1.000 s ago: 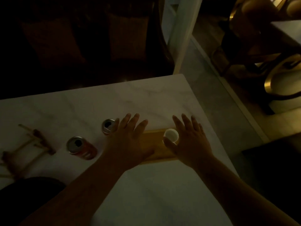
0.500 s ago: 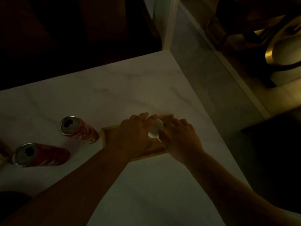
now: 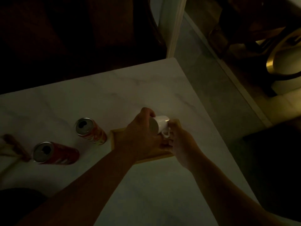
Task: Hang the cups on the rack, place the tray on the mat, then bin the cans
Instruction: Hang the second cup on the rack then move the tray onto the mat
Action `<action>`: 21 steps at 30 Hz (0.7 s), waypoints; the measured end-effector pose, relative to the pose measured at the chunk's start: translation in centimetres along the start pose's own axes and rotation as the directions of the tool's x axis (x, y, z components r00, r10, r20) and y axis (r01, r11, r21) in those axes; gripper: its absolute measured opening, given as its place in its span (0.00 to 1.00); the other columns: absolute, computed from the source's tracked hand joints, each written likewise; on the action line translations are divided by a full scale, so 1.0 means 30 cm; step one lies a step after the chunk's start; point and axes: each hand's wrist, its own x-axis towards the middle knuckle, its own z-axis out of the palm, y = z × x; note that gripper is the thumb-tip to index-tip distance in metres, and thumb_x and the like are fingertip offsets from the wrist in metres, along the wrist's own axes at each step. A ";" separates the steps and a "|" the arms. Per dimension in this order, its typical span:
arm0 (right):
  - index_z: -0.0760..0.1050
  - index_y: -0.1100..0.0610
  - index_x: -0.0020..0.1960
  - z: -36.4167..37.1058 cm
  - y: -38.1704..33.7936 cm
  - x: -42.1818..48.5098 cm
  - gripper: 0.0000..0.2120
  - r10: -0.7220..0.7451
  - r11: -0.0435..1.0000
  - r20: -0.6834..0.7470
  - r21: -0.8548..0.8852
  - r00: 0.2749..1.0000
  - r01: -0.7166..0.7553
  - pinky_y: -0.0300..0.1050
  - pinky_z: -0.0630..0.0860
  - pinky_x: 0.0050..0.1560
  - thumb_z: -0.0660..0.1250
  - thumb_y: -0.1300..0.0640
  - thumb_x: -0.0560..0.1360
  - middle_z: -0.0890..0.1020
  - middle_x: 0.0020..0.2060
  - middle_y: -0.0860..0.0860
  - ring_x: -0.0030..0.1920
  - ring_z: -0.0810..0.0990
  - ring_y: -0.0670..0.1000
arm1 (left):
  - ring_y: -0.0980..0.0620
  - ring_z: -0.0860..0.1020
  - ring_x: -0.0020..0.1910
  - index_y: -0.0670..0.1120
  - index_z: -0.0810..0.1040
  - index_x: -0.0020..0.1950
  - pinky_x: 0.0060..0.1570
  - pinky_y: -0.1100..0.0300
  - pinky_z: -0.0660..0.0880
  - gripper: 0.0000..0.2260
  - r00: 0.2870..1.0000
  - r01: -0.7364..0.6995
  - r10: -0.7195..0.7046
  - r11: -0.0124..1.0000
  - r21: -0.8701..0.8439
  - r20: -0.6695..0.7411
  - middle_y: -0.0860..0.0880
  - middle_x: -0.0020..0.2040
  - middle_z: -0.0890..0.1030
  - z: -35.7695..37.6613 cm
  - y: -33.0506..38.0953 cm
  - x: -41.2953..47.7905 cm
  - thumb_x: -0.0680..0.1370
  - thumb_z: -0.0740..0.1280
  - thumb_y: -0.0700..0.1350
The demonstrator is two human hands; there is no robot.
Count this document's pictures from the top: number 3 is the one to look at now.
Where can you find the person's right hand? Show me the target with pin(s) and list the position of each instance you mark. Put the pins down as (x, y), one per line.
(185, 148)

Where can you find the person's left hand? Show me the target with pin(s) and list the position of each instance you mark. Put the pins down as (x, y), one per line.
(137, 136)

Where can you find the person's left fingers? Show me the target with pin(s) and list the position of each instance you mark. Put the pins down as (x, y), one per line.
(147, 112)

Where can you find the person's right fingers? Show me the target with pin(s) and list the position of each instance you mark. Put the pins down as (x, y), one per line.
(175, 129)

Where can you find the white ceramic cup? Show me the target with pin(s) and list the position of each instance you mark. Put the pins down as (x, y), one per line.
(162, 123)

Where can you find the person's right forearm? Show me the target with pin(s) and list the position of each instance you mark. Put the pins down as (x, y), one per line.
(225, 197)

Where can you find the person's left forearm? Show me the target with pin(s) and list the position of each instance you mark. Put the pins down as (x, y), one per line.
(89, 185)

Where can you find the wooden tray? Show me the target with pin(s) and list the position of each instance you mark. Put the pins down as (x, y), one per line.
(117, 136)

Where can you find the orange drink can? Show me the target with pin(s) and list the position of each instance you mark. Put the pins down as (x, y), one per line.
(94, 134)

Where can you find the red drink can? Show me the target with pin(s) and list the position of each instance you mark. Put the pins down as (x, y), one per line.
(58, 155)

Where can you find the dark furniture piece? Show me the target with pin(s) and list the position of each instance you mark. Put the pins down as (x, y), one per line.
(247, 23)

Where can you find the gold-rimmed round seat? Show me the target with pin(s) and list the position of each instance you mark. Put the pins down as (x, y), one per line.
(285, 58)

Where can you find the person's dark clothing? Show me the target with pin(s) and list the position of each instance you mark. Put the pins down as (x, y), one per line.
(18, 207)

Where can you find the white door frame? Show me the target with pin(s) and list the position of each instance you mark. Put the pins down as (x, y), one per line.
(172, 23)

